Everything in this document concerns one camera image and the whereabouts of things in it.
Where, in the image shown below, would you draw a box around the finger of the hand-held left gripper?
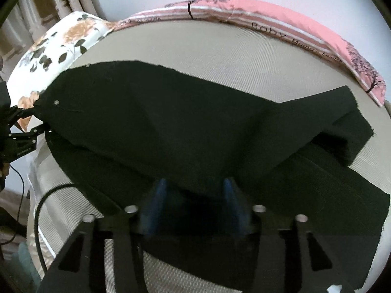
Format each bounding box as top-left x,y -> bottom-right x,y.
10,103 -> 40,120
9,125 -> 47,142

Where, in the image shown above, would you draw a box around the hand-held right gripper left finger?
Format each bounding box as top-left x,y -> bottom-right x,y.
37,177 -> 172,293

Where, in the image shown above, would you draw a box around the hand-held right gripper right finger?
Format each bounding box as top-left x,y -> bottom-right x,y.
221,177 -> 356,293

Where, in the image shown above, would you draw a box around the black pants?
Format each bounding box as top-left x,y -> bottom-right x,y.
33,60 -> 390,292

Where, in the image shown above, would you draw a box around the teal cloth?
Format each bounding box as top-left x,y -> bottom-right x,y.
18,242 -> 41,281

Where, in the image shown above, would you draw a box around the beige woven bed mattress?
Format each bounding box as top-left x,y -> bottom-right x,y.
26,18 -> 391,293

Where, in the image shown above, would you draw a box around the pink printed blanket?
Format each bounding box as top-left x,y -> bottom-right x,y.
114,0 -> 387,107

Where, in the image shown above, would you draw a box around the thin black cable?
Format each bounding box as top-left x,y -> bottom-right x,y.
0,163 -> 25,245

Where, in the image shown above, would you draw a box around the thick black cable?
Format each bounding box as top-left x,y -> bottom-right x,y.
33,184 -> 80,273

